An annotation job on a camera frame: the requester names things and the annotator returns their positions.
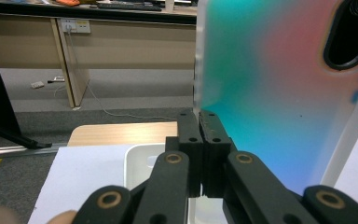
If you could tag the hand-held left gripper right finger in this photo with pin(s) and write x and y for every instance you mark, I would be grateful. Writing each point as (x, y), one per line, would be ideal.
(214, 155)

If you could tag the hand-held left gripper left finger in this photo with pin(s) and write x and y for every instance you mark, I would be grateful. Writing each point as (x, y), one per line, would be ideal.
(192, 146)

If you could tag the white plastic bin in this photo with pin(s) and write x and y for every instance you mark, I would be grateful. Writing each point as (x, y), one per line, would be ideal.
(140, 168)

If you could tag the iridescent phone case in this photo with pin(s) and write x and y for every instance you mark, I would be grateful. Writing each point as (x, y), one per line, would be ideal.
(261, 93)

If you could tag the white table sheet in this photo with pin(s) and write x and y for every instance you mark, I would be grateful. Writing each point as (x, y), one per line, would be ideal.
(84, 177)

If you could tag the beige wooden desk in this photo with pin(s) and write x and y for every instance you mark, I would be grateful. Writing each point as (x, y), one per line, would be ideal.
(130, 46)

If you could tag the white cup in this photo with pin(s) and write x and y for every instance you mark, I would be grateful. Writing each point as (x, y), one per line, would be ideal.
(169, 5)

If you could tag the black keyboard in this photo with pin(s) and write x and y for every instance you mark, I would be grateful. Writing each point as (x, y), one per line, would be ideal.
(129, 6)

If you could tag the small white floor box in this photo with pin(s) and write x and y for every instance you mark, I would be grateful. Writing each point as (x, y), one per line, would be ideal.
(37, 84)

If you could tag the orange cloth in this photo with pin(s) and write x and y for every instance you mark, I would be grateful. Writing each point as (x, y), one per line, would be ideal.
(68, 2)

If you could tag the white wall socket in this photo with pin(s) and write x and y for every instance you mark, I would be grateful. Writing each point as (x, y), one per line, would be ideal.
(76, 26)

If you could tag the metal floor rail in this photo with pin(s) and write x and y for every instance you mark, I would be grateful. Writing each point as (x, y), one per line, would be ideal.
(21, 151)

